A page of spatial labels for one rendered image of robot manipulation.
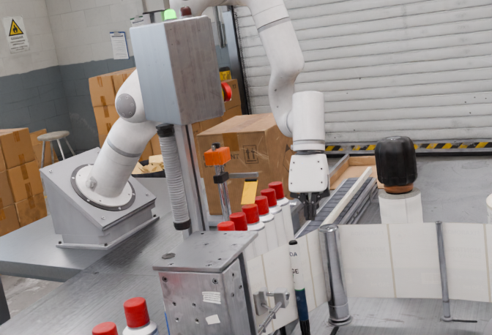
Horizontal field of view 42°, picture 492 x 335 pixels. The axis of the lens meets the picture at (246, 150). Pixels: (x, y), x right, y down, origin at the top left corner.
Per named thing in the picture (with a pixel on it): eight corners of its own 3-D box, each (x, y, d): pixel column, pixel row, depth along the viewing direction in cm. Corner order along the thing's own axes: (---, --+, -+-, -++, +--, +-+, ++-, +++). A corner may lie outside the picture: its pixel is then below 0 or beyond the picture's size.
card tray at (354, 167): (402, 188, 210) (400, 176, 210) (326, 190, 221) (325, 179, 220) (416, 164, 237) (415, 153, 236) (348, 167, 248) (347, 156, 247)
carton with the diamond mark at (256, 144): (277, 215, 196) (264, 130, 191) (209, 215, 207) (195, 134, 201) (308, 186, 223) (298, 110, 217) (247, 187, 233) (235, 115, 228)
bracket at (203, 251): (221, 273, 85) (220, 266, 85) (151, 270, 89) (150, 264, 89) (259, 235, 97) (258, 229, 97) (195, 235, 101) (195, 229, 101)
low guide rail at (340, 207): (245, 337, 116) (243, 327, 115) (239, 336, 116) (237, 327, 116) (373, 172, 211) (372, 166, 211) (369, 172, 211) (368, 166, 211)
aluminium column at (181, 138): (214, 316, 140) (160, 9, 126) (196, 315, 142) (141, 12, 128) (222, 306, 144) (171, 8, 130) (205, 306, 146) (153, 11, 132)
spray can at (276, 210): (287, 281, 140) (274, 193, 136) (265, 281, 142) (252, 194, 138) (294, 272, 145) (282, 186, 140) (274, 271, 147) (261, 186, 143)
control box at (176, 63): (181, 126, 116) (162, 21, 112) (145, 121, 130) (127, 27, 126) (228, 115, 121) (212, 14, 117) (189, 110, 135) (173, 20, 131)
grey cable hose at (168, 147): (186, 231, 123) (168, 126, 119) (170, 231, 125) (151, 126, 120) (195, 224, 126) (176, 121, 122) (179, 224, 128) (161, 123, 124)
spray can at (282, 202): (295, 271, 145) (282, 186, 141) (273, 271, 147) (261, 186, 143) (301, 262, 150) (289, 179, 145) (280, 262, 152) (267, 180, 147)
